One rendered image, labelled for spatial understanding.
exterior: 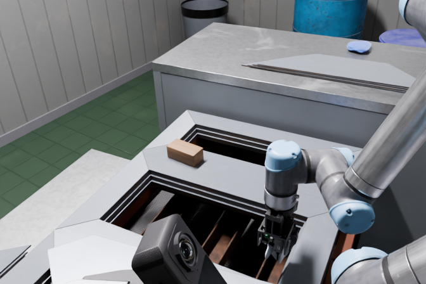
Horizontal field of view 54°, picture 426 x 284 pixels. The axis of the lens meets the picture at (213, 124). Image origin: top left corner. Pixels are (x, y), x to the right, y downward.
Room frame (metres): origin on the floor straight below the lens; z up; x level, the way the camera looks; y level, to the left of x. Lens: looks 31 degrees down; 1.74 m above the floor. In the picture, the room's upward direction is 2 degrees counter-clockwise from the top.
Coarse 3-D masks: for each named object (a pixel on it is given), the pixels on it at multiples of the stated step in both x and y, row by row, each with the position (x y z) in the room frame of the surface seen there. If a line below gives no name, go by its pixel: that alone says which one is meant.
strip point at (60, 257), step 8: (80, 240) 0.84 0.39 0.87; (88, 240) 0.84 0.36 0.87; (56, 248) 0.81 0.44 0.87; (64, 248) 0.81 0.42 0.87; (72, 248) 0.81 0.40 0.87; (80, 248) 0.81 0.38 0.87; (48, 256) 0.78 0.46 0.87; (56, 256) 0.78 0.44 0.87; (64, 256) 0.78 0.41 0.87; (72, 256) 0.78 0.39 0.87; (56, 264) 0.76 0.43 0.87; (64, 264) 0.75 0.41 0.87; (56, 272) 0.73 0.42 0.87; (56, 280) 0.70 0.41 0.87
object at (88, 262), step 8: (96, 240) 0.84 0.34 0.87; (104, 240) 0.83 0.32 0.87; (112, 240) 0.83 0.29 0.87; (88, 248) 0.81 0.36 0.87; (96, 248) 0.81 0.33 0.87; (104, 248) 0.80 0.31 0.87; (112, 248) 0.80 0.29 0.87; (80, 256) 0.78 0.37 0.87; (88, 256) 0.78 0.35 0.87; (96, 256) 0.78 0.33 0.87; (104, 256) 0.78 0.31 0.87; (72, 264) 0.75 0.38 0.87; (80, 264) 0.75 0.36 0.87; (88, 264) 0.75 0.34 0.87; (96, 264) 0.75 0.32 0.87; (64, 272) 0.73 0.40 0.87; (72, 272) 0.73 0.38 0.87; (80, 272) 0.73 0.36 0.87; (88, 272) 0.73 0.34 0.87; (64, 280) 0.70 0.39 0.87; (72, 280) 0.70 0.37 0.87
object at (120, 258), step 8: (120, 248) 0.80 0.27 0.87; (128, 248) 0.80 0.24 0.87; (136, 248) 0.80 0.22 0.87; (112, 256) 0.78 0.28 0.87; (120, 256) 0.78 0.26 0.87; (128, 256) 0.77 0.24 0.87; (104, 264) 0.75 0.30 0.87; (112, 264) 0.75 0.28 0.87; (120, 264) 0.75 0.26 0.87; (128, 264) 0.75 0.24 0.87; (96, 272) 0.73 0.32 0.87; (104, 272) 0.72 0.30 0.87
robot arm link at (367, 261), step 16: (416, 240) 0.29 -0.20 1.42; (352, 256) 0.32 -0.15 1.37; (368, 256) 0.31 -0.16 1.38; (384, 256) 0.32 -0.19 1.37; (400, 256) 0.28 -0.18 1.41; (416, 256) 0.27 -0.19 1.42; (336, 272) 0.31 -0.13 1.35; (352, 272) 0.30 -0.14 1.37; (368, 272) 0.28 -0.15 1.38; (384, 272) 0.27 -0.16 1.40; (400, 272) 0.26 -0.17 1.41; (416, 272) 0.26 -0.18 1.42
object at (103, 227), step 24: (240, 144) 1.34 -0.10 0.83; (264, 144) 1.31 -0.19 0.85; (144, 192) 1.10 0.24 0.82; (192, 192) 1.07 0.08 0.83; (216, 192) 1.03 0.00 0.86; (120, 216) 0.98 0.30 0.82; (264, 216) 0.94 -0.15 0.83; (72, 240) 0.84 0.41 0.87; (120, 240) 0.83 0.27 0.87; (336, 240) 0.84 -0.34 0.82; (216, 264) 0.74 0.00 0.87
